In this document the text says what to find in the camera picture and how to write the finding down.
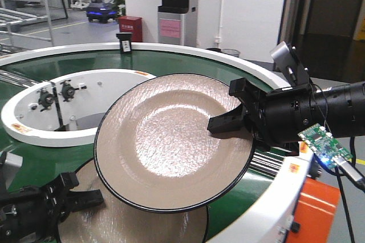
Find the red box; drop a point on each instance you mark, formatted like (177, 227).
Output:
(132, 25)

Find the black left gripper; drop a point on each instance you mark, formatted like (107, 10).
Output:
(32, 214)

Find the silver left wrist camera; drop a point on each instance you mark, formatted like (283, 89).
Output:
(10, 165)

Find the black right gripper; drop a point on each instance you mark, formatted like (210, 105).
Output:
(275, 118)

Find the blue lit mobile robot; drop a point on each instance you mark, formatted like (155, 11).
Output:
(100, 11)

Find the orange machine panel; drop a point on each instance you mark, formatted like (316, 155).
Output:
(314, 213)

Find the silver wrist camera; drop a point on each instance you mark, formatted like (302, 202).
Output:
(10, 165)
(286, 60)

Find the black water dispenser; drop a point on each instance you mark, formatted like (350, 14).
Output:
(177, 22)

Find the metal roller rack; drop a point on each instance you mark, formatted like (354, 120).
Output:
(16, 14)

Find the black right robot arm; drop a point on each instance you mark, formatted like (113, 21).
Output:
(339, 107)

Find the beige plate black rim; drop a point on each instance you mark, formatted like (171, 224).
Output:
(153, 149)

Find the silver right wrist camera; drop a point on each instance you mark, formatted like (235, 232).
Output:
(286, 60)

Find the black sensor box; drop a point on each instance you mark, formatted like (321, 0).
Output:
(125, 40)

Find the green circuit board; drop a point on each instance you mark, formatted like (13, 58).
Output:
(327, 149)

